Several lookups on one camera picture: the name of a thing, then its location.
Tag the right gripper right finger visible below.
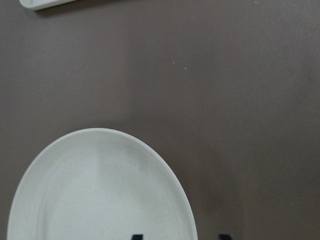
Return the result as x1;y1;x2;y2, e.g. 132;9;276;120
218;234;233;240

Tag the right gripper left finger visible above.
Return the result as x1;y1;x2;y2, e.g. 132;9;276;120
131;234;143;240

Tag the cream round plate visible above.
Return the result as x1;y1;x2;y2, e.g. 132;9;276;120
6;128;198;240

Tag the cream rabbit tray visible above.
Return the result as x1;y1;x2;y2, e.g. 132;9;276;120
19;0;75;11

